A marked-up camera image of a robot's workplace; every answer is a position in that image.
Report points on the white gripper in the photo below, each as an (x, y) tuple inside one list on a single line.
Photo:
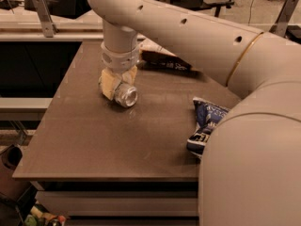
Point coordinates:
[(119, 60)]

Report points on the silver green 7up can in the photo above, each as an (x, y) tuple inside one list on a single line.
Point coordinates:
[(125, 95)]

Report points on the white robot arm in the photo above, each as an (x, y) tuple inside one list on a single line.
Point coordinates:
[(250, 173)]

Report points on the brown yellow snack bag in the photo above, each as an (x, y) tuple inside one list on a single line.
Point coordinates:
[(158, 56)]

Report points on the blue chip bag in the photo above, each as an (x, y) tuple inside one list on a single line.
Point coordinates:
[(208, 115)]

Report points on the brown bin with hole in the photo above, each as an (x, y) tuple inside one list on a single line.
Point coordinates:
[(13, 191)]

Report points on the colourful items on floor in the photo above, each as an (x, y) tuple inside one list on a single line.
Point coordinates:
[(39, 217)]

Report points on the left metal bracket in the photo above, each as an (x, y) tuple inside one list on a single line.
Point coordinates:
[(46, 22)]

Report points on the right metal bracket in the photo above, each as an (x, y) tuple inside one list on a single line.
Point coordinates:
[(281, 27)]

